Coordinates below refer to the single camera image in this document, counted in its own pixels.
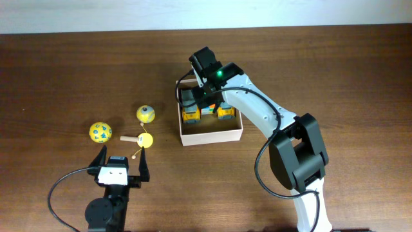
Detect yellow grey mixer truck toy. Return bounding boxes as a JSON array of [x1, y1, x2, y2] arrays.
[[217, 102, 236, 120]]

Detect small colourful puzzle cube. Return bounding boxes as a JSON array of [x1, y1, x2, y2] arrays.
[[201, 104, 216, 115]]

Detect yellow ball with blue letters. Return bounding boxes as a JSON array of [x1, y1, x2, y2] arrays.
[[89, 122, 113, 143]]

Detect yellow grey dump truck toy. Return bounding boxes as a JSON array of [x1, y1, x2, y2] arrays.
[[181, 89, 201, 124]]

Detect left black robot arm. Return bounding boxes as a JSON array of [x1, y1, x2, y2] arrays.
[[85, 146, 150, 232]]

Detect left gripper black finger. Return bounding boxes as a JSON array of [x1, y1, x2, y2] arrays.
[[138, 147, 150, 177], [89, 145, 107, 168]]

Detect yellow grey robot ball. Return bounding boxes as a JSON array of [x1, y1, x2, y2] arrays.
[[136, 105, 155, 124]]

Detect left black camera cable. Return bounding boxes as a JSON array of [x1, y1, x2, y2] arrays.
[[47, 167, 97, 232]]

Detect right black camera cable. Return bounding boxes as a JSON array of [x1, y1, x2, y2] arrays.
[[174, 69, 321, 232]]

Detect yellow wooden paddle drum toy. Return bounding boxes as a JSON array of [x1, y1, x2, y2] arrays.
[[120, 122, 154, 159]]

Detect pink cardboard box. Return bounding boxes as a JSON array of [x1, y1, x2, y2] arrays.
[[176, 78, 244, 147]]

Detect black camera cable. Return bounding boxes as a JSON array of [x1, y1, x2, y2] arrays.
[[174, 69, 321, 232], [47, 167, 97, 232]]

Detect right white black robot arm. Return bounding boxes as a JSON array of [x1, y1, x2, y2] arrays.
[[189, 47, 332, 231]]

